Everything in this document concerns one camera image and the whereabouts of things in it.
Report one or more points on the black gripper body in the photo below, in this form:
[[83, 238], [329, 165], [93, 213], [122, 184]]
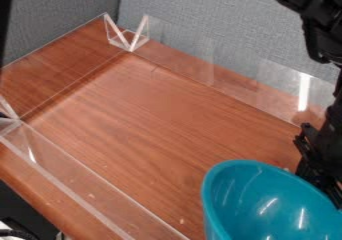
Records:
[[320, 147]]

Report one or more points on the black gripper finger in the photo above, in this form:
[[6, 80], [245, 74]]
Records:
[[317, 178]]

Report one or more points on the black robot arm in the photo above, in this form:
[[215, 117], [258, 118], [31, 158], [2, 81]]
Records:
[[321, 16]]

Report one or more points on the blue plastic bowl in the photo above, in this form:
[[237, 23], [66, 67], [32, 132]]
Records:
[[258, 202]]

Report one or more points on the clear acrylic back barrier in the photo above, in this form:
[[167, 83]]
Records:
[[289, 94]]

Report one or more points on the clear acrylic barrier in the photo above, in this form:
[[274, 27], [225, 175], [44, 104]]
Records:
[[86, 206], [289, 94]]

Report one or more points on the clear acrylic front barrier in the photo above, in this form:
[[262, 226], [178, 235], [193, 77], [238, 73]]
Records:
[[86, 206]]

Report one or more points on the black and white corner object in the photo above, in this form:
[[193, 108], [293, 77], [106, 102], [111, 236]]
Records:
[[22, 217]]

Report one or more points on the black vertical bar at left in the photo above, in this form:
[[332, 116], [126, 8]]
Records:
[[6, 4]]

